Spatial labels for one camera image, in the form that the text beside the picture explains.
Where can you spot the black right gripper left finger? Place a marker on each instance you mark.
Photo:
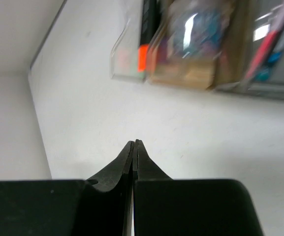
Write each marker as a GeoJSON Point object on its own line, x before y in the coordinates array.
{"type": "Point", "coordinates": [98, 206]}

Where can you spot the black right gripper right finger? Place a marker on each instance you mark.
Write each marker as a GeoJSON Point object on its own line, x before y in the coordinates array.
{"type": "Point", "coordinates": [163, 206]}

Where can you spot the orange highlighter marker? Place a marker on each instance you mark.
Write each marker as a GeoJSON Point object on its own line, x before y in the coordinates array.
{"type": "Point", "coordinates": [148, 29]}

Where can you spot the clear jar of paper clips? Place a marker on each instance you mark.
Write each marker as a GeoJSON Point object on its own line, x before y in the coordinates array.
{"type": "Point", "coordinates": [196, 28]}

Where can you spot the pink pen clear cap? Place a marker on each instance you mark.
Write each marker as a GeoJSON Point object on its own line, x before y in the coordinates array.
{"type": "Point", "coordinates": [265, 47]}

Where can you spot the clear plastic bin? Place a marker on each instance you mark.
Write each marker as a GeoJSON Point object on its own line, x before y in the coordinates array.
{"type": "Point", "coordinates": [124, 54]}

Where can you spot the amber plastic bin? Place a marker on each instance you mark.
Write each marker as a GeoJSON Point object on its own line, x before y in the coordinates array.
{"type": "Point", "coordinates": [187, 73]}

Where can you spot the grey smoked plastic bin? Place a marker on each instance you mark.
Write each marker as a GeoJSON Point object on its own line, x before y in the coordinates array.
{"type": "Point", "coordinates": [252, 56]}

